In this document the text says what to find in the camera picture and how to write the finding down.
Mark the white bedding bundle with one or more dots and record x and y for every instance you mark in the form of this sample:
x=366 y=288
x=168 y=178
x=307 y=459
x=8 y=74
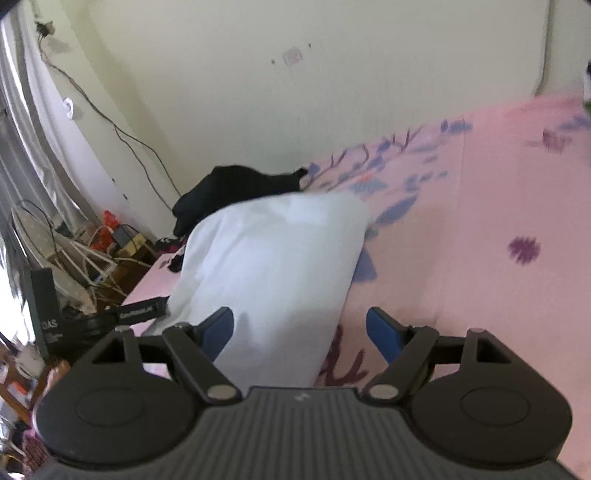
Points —
x=272 y=258

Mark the red object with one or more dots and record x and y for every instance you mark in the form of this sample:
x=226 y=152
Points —
x=109 y=218

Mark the wooden furniture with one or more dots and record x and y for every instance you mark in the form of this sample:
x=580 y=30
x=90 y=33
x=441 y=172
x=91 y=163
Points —
x=32 y=392

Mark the black printed box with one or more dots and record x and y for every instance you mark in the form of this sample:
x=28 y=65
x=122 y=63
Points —
x=45 y=309

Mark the black garment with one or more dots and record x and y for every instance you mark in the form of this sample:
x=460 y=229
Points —
x=221 y=189

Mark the brown box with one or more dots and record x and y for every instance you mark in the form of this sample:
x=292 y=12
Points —
x=134 y=258

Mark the dark patterned cloth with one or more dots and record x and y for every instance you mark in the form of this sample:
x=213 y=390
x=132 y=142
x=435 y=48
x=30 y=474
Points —
x=173 y=254

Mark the pink floral blanket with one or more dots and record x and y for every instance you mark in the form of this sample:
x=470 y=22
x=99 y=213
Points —
x=485 y=230

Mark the silver curtain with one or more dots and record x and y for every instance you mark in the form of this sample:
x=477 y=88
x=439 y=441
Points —
x=27 y=138

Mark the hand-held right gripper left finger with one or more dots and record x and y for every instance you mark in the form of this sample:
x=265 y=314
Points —
x=218 y=330

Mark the pink wall sticker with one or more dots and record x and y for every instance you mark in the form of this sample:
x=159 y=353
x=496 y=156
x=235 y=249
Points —
x=292 y=56

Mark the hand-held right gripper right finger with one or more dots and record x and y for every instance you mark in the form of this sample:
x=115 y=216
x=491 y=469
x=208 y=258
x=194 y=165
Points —
x=383 y=332

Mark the white electric fan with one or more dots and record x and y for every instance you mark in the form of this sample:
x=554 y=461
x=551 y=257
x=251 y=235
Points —
x=46 y=235

